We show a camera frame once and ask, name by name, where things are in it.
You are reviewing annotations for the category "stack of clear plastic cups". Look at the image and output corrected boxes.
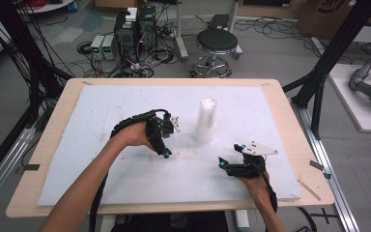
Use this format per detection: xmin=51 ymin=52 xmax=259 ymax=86
xmin=192 ymin=98 xmax=218 ymax=145

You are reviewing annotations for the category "black round stool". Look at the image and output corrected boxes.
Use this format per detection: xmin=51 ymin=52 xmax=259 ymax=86
xmin=190 ymin=28 xmax=240 ymax=79

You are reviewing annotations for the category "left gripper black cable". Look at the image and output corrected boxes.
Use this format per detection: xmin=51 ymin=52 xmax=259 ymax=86
xmin=88 ymin=108 xmax=172 ymax=232

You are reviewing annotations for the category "light wooden table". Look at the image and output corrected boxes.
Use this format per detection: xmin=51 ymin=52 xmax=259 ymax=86
xmin=5 ymin=77 xmax=336 ymax=219

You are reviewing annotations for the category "black metal frame with cables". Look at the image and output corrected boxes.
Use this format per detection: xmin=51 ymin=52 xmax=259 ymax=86
xmin=0 ymin=0 xmax=75 ymax=130

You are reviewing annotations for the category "white table leg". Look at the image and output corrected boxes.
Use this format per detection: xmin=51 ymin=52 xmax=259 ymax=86
xmin=234 ymin=209 xmax=251 ymax=232
xmin=100 ymin=214 xmax=117 ymax=232

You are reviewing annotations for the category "black metal frame strut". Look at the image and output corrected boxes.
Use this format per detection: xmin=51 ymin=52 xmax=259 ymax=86
xmin=282 ymin=0 xmax=371 ymax=140

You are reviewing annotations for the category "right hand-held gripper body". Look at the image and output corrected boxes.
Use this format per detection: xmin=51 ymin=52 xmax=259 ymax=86
xmin=227 ymin=140 xmax=279 ymax=179

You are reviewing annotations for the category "white round table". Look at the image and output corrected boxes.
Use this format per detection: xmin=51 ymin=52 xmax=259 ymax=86
xmin=16 ymin=0 xmax=75 ymax=15

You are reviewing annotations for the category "person's left hand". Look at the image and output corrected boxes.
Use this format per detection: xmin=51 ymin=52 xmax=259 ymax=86
xmin=110 ymin=121 xmax=157 ymax=153

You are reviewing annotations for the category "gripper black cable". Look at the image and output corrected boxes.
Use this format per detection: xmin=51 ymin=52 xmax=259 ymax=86
xmin=88 ymin=108 xmax=172 ymax=232
xmin=249 ymin=156 xmax=279 ymax=232

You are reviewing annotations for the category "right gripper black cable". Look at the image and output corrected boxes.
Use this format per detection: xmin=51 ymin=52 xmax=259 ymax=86
xmin=249 ymin=156 xmax=279 ymax=232

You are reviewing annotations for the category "aluminium rail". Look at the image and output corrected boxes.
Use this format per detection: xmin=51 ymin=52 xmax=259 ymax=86
xmin=290 ymin=99 xmax=361 ymax=232
xmin=0 ymin=126 xmax=37 ymax=215

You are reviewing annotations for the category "white box on tower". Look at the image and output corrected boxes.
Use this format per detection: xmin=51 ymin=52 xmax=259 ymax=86
xmin=125 ymin=7 xmax=139 ymax=23

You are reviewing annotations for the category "grey tape strip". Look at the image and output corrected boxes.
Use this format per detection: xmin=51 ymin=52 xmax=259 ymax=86
xmin=308 ymin=159 xmax=332 ymax=180

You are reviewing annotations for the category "white foam mat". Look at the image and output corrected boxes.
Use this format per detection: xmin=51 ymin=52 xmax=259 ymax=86
xmin=36 ymin=84 xmax=303 ymax=208

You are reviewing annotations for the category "black computer tower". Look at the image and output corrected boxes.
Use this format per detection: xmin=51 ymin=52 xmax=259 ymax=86
xmin=137 ymin=5 xmax=158 ymax=50
xmin=113 ymin=11 xmax=140 ymax=64

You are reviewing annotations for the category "grey bench power supply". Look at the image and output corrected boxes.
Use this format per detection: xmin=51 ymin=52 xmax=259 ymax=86
xmin=101 ymin=34 xmax=117 ymax=62
xmin=89 ymin=34 xmax=106 ymax=62

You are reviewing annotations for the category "brown cardboard box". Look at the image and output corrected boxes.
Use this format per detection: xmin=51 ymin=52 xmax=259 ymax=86
xmin=297 ymin=0 xmax=371 ymax=41

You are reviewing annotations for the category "person's dark clothing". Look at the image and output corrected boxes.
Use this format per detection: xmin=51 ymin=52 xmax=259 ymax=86
xmin=109 ymin=211 xmax=230 ymax=232

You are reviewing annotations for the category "person's right hand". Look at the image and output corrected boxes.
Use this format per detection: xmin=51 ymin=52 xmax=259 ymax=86
xmin=237 ymin=174 xmax=272 ymax=209

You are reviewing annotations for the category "white base board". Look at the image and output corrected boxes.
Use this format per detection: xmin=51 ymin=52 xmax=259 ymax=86
xmin=328 ymin=63 xmax=371 ymax=134

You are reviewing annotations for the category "tangle of floor cables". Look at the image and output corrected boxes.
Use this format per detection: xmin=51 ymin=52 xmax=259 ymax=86
xmin=62 ymin=18 xmax=182 ymax=79

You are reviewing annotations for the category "grey metal stand leg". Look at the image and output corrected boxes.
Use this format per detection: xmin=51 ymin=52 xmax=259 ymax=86
xmin=173 ymin=0 xmax=190 ymax=63
xmin=227 ymin=0 xmax=244 ymax=60

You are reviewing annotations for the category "coiled black cable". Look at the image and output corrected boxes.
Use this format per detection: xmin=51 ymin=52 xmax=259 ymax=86
xmin=76 ymin=41 xmax=94 ymax=56

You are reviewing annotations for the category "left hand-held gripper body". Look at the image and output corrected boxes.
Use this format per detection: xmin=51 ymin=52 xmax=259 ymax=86
xmin=145 ymin=109 xmax=182 ymax=154

